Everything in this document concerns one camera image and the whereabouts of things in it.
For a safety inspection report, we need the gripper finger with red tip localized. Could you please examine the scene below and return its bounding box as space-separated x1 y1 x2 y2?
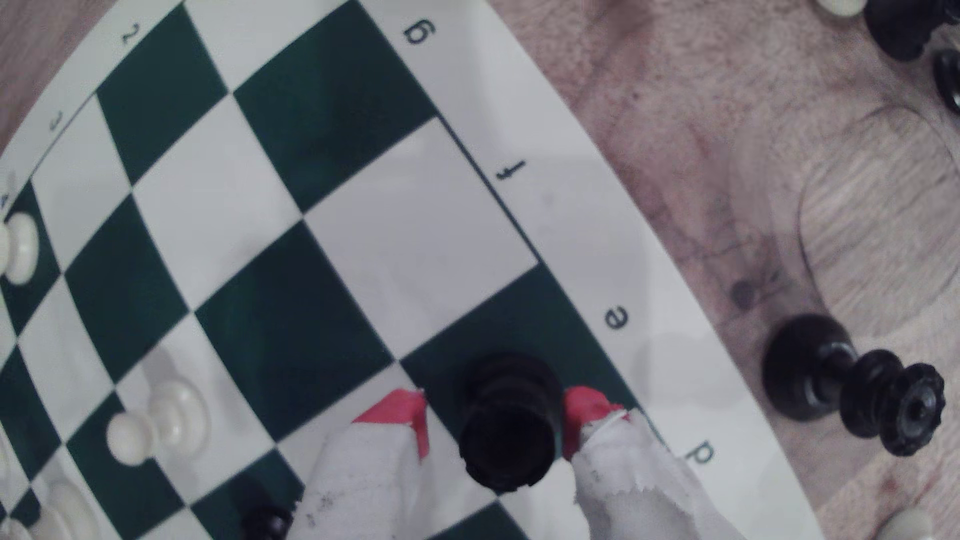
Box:
561 385 753 540
287 388 432 540

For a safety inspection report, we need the black chess rook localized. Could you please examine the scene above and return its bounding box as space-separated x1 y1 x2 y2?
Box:
457 352 565 496

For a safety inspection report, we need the black chess pawn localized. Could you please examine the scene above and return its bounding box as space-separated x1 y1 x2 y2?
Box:
240 504 295 540

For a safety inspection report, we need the white chess pawn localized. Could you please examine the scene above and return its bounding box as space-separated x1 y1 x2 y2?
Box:
105 377 211 468

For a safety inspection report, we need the green white chess board mat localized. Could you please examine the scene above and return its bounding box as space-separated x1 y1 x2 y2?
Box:
0 0 826 540

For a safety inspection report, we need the tall white chess piece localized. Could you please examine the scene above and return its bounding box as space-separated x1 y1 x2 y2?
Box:
873 508 937 540

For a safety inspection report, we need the white chess queen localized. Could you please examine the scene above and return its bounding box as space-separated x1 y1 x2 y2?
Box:
26 480 102 540

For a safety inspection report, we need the white chess knight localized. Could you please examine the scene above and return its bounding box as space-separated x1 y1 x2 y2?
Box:
0 211 40 288

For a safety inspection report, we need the black chess piece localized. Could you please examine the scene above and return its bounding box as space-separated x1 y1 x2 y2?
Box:
864 0 960 63
932 48 960 117

